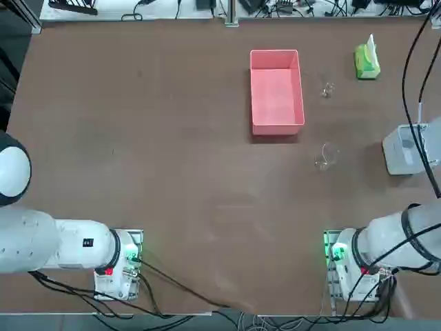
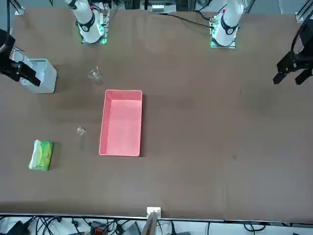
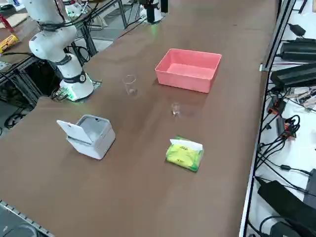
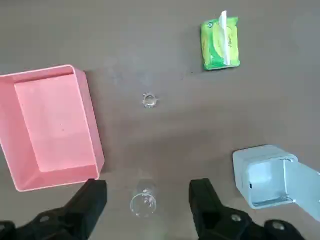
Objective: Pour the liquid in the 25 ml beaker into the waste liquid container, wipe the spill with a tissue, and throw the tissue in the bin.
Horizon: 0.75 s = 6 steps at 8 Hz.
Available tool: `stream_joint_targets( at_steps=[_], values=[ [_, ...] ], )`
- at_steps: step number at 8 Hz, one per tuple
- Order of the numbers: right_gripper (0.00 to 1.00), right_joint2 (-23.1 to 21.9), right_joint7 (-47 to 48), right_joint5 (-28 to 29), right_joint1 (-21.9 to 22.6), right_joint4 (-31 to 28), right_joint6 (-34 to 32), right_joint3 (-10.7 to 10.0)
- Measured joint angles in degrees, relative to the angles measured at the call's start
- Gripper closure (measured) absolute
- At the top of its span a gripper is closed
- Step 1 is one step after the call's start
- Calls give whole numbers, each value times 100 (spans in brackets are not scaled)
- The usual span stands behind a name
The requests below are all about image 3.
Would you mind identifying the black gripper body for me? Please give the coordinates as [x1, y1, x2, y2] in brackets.
[139, 0, 161, 7]

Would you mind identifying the small glass beaker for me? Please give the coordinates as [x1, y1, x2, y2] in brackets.
[171, 102, 182, 117]

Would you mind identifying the white tissue sheet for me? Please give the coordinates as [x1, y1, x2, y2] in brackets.
[169, 136, 204, 152]

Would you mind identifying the pink plastic container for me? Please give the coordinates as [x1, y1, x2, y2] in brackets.
[155, 48, 222, 94]

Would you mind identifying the large glass beaker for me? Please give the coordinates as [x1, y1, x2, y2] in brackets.
[122, 75, 138, 97]

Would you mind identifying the white lidded trash bin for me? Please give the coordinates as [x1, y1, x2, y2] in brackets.
[56, 114, 116, 160]

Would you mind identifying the green tissue pack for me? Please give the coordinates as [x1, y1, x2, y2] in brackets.
[164, 135, 204, 173]

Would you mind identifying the small black power adapter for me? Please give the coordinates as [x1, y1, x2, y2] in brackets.
[288, 23, 307, 37]

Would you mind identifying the wooden board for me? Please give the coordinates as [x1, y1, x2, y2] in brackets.
[0, 11, 30, 29]

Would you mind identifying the large black power adapter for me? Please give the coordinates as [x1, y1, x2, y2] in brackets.
[280, 38, 316, 62]
[270, 63, 316, 87]

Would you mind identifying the red tool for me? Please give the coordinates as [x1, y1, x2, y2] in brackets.
[0, 13, 14, 33]

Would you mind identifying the yellow snack packet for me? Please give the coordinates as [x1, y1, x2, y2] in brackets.
[0, 34, 20, 54]

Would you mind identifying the black orange connector box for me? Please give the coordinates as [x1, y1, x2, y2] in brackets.
[268, 97, 287, 116]

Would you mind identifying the black orange power strip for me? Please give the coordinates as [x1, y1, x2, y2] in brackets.
[276, 117, 301, 140]

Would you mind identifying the aluminium frame post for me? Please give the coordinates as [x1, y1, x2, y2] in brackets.
[260, 0, 297, 72]

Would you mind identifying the aluminium table rail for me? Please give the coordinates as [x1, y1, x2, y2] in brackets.
[0, 199, 56, 237]

